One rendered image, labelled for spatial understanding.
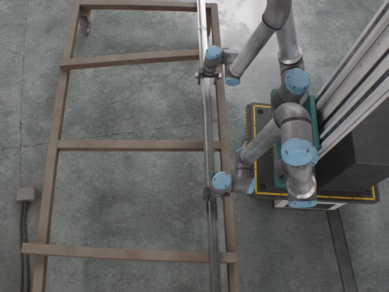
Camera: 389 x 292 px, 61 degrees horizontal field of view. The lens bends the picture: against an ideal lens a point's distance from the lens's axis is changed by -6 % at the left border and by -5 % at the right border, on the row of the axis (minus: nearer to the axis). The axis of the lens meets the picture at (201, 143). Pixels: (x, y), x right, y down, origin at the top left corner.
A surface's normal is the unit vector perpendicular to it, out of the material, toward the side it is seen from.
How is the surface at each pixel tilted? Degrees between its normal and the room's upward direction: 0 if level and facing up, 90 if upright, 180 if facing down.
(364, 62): 90
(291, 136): 37
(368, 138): 0
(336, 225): 0
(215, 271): 0
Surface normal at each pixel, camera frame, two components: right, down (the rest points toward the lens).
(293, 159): -0.10, 0.85
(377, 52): -0.99, -0.07
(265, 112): 0.11, -0.40
